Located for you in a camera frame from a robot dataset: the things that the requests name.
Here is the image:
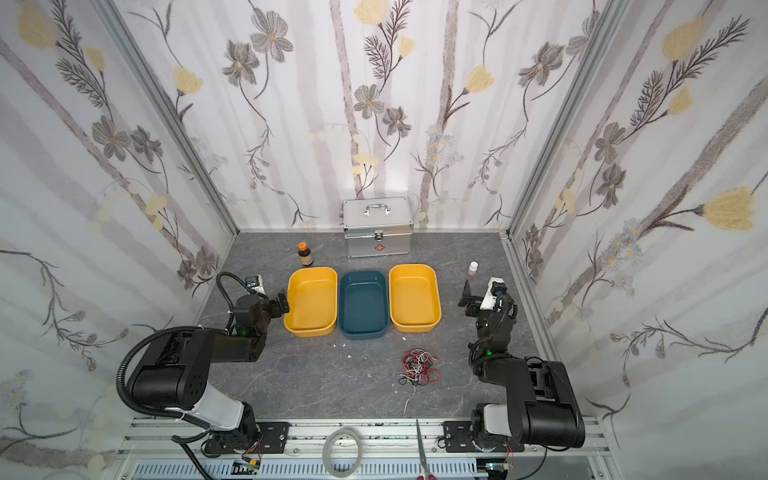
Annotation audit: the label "left yellow plastic bin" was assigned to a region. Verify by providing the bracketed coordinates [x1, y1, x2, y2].
[284, 267, 338, 338]

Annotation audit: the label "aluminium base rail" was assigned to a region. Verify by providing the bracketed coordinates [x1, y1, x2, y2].
[107, 418, 622, 479]

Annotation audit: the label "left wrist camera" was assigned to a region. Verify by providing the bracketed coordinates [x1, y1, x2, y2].
[244, 275, 266, 295]

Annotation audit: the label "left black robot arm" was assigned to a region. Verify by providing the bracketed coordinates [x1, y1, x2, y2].
[115, 271, 290, 456]

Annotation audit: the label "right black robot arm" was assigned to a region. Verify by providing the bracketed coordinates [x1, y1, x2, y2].
[458, 279, 586, 452]

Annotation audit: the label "right yellow plastic bin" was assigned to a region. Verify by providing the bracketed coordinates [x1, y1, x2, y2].
[389, 264, 442, 333]

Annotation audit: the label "teal plastic bin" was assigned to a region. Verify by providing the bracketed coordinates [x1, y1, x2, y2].
[338, 270, 390, 340]

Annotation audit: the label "silver metal case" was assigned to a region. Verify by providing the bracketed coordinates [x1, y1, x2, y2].
[342, 197, 414, 258]

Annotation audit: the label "grey tape roll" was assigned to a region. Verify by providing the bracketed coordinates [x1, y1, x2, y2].
[321, 427, 363, 479]

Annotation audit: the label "yellow plastic bin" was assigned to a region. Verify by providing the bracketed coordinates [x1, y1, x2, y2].
[284, 267, 338, 338]
[389, 264, 442, 333]

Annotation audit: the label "white thin wire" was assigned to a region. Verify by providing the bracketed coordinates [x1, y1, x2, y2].
[401, 374, 421, 415]

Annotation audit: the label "red handled scissors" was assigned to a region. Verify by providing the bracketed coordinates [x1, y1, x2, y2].
[416, 420, 437, 480]

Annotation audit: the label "brown bottle orange cap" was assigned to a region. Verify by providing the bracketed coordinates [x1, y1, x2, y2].
[298, 242, 314, 267]

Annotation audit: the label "red black wires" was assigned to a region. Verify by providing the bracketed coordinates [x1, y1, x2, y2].
[398, 347, 443, 388]

